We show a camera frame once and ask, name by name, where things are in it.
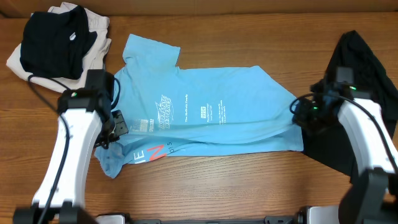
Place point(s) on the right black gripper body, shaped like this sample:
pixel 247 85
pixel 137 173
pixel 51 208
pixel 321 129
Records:
pixel 311 117

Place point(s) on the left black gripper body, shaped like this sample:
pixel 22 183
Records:
pixel 115 126

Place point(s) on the light blue printed t-shirt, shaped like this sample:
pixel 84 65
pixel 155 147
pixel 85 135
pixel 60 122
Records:
pixel 171 111

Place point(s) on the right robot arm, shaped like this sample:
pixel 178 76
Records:
pixel 341 100

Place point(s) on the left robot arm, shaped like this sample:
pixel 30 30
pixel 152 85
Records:
pixel 87 118

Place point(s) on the black garment on right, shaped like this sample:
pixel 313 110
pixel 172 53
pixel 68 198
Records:
pixel 331 147

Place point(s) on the folded black garment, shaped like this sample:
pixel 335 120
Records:
pixel 54 45

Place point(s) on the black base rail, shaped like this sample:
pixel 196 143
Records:
pixel 211 221

